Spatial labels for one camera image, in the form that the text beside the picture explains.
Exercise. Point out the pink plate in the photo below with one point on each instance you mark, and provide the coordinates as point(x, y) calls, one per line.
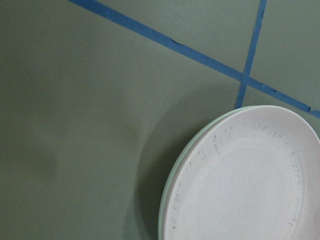
point(255, 176)

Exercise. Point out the cream plate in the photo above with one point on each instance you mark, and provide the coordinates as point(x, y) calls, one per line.
point(174, 189)

